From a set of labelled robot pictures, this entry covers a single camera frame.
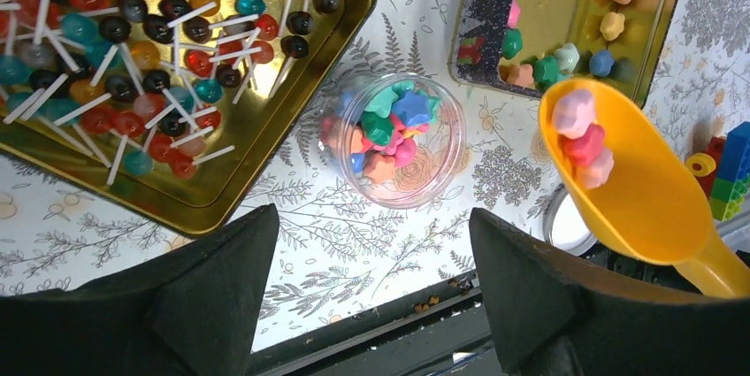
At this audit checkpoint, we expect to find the orange plastic scoop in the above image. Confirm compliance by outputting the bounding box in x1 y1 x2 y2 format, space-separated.
539 78 749 298

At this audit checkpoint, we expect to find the white jar lid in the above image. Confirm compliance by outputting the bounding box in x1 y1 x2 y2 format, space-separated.
542 185 597 257

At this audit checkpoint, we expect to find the tin of star candies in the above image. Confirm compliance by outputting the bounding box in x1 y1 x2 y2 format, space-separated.
448 0 677 105

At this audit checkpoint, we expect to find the tin of lollipops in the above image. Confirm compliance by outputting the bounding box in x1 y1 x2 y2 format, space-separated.
1 0 377 236

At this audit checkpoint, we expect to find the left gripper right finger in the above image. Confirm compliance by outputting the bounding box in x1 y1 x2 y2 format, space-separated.
469 208 749 375

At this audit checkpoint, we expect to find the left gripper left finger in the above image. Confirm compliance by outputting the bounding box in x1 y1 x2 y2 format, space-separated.
1 204 279 375

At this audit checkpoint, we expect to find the clear plastic jar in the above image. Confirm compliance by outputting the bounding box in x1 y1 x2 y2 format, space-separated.
319 73 469 210

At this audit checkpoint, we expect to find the floral table mat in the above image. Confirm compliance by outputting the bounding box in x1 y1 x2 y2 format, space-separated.
1 0 749 350

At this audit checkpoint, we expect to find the colourful toy block stack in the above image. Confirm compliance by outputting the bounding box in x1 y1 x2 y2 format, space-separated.
685 121 749 221

